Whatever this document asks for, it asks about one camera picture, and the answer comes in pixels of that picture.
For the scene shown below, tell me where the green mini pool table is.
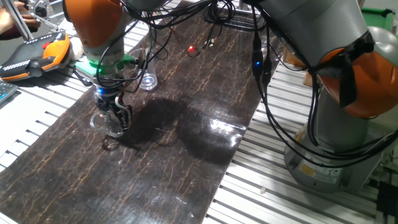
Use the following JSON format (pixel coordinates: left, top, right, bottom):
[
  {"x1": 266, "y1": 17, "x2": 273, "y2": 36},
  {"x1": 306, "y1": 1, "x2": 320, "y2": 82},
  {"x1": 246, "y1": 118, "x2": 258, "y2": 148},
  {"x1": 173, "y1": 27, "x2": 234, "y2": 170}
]
[{"x1": 360, "y1": 6, "x2": 394, "y2": 31}]

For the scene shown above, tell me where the clear plastic cup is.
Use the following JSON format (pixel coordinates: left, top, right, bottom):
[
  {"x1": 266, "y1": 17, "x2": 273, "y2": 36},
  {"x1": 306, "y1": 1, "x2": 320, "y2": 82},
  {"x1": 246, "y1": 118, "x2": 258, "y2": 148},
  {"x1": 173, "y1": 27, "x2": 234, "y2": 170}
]
[{"x1": 136, "y1": 48, "x2": 158, "y2": 91}]

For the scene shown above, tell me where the person hand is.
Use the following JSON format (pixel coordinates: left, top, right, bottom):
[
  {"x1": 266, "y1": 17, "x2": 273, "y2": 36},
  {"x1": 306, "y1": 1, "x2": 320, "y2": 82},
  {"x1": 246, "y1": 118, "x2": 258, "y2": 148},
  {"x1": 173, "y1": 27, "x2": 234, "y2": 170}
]
[
  {"x1": 14, "y1": 1, "x2": 41, "y2": 32},
  {"x1": 0, "y1": 6, "x2": 16, "y2": 34}
]

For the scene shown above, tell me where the dark marble pattern mat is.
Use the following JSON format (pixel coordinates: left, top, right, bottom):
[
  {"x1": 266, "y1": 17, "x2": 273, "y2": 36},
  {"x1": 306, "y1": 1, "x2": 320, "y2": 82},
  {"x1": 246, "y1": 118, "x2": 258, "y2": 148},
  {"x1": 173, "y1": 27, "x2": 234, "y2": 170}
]
[{"x1": 0, "y1": 2, "x2": 280, "y2": 224}]

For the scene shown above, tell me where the cardboard box with flaps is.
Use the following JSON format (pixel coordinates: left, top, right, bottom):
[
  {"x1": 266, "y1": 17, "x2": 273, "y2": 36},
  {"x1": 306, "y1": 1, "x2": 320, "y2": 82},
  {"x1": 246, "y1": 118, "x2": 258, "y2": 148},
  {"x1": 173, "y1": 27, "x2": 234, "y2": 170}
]
[{"x1": 282, "y1": 46, "x2": 307, "y2": 68}]

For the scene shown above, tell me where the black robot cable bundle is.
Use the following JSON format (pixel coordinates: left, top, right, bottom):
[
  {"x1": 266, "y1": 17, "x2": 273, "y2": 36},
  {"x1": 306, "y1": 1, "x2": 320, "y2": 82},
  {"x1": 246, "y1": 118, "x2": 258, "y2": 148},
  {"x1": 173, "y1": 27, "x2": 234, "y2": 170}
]
[{"x1": 95, "y1": 0, "x2": 398, "y2": 169}]

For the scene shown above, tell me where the black triangle with billiard balls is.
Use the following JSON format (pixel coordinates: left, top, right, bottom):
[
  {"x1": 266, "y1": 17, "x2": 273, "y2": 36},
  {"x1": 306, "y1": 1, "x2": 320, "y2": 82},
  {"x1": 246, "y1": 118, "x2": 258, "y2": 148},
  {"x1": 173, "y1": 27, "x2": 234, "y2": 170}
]
[{"x1": 73, "y1": 67, "x2": 93, "y2": 87}]

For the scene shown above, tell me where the black USB hub blue light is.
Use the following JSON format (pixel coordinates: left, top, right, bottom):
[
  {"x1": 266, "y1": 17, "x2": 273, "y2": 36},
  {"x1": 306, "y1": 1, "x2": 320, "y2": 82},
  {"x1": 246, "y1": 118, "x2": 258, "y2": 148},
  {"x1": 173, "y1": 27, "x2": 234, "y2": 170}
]
[{"x1": 251, "y1": 32, "x2": 274, "y2": 85}]

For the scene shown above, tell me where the person forearm maroon sleeve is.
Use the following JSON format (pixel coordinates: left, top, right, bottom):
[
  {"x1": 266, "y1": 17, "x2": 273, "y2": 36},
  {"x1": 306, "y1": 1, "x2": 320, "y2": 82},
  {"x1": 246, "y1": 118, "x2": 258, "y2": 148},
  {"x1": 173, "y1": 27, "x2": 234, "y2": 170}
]
[{"x1": 0, "y1": 26, "x2": 38, "y2": 41}]

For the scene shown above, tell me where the orange black teach pendant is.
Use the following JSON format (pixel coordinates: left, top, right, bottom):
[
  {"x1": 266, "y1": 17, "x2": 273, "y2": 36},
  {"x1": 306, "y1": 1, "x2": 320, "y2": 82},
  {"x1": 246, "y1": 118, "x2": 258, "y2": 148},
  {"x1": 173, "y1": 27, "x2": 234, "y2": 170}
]
[{"x1": 0, "y1": 31, "x2": 72, "y2": 83}]

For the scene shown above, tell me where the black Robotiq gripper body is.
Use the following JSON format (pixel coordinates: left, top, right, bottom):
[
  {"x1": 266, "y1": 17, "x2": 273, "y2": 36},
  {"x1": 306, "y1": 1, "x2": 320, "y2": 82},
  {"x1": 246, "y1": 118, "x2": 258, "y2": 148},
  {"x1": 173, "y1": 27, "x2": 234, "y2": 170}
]
[{"x1": 94, "y1": 86, "x2": 125, "y2": 108}]

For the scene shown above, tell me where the thin silver rod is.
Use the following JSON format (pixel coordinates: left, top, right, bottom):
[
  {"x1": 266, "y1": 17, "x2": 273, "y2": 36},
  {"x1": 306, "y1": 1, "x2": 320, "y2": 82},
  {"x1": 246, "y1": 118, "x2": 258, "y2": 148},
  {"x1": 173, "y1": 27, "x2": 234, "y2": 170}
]
[{"x1": 29, "y1": 2, "x2": 63, "y2": 32}]

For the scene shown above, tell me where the grey metal tripod leg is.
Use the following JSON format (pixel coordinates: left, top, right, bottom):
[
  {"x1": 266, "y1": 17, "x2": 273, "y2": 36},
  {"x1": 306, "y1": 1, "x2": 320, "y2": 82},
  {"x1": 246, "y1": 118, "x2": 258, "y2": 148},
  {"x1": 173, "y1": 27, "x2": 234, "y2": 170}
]
[{"x1": 1, "y1": 0, "x2": 34, "y2": 41}]

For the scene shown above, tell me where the small clear glass jar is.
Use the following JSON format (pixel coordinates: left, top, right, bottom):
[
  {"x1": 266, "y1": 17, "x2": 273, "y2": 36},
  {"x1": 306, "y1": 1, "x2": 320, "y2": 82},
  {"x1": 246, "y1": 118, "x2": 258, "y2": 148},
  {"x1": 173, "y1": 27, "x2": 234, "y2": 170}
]
[{"x1": 90, "y1": 110, "x2": 126, "y2": 139}]

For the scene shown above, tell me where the white round ball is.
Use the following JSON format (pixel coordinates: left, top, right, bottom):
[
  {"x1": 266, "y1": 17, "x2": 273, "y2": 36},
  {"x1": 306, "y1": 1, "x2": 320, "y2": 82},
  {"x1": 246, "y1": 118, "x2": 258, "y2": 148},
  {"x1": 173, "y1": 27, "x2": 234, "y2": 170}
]
[{"x1": 70, "y1": 37, "x2": 84, "y2": 60}]

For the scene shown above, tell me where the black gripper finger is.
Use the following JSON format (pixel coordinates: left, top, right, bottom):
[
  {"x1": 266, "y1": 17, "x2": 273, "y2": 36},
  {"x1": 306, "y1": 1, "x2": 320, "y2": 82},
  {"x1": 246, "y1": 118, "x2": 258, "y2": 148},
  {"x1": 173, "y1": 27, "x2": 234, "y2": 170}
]
[
  {"x1": 113, "y1": 99, "x2": 134, "y2": 131},
  {"x1": 94, "y1": 98, "x2": 109, "y2": 118}
]

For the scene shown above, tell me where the small circuit board red light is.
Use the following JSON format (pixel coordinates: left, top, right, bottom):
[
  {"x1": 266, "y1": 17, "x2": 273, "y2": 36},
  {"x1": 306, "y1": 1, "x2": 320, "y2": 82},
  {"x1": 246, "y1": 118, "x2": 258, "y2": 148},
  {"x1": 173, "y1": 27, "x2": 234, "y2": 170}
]
[{"x1": 186, "y1": 37, "x2": 217, "y2": 58}]

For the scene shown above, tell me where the grey wrist camera green mount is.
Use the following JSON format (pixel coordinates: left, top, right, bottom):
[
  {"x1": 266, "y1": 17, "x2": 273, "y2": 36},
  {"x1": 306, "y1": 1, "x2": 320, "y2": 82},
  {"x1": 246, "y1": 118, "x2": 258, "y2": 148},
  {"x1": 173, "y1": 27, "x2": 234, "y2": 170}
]
[{"x1": 74, "y1": 53, "x2": 137, "y2": 77}]

